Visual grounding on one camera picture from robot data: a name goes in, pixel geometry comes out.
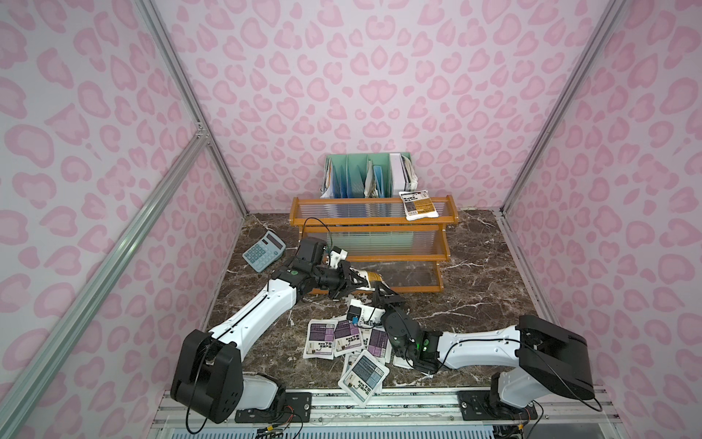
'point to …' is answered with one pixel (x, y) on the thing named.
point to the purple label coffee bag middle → (347, 337)
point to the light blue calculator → (265, 251)
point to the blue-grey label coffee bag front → (365, 378)
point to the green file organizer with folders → (367, 175)
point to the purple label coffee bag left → (320, 339)
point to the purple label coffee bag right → (379, 345)
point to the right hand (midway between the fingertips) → (382, 284)
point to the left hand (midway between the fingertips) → (368, 279)
